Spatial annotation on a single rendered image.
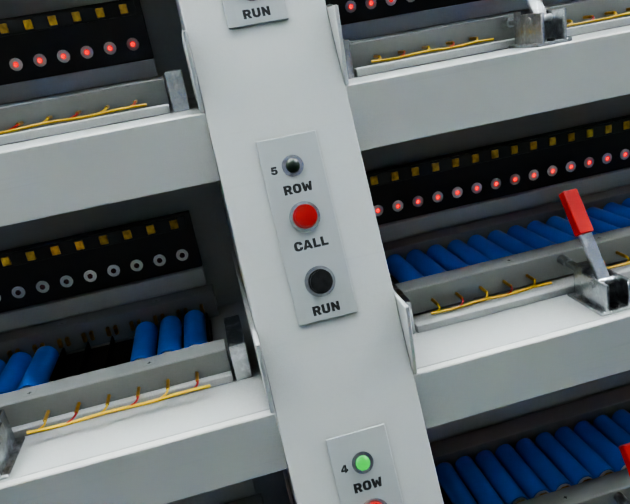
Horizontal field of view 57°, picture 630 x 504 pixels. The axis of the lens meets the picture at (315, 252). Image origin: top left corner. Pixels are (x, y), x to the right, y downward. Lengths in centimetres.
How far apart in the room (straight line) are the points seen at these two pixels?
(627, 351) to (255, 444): 27
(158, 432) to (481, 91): 32
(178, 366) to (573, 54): 36
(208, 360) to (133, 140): 16
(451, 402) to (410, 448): 4
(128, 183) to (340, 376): 19
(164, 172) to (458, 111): 21
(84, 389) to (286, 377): 14
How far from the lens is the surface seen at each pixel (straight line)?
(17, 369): 52
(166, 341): 47
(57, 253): 55
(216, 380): 43
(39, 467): 42
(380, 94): 41
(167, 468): 40
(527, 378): 44
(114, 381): 43
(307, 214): 37
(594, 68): 48
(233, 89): 39
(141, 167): 39
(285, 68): 40
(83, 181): 40
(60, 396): 44
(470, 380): 42
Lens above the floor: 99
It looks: level
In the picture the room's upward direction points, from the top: 13 degrees counter-clockwise
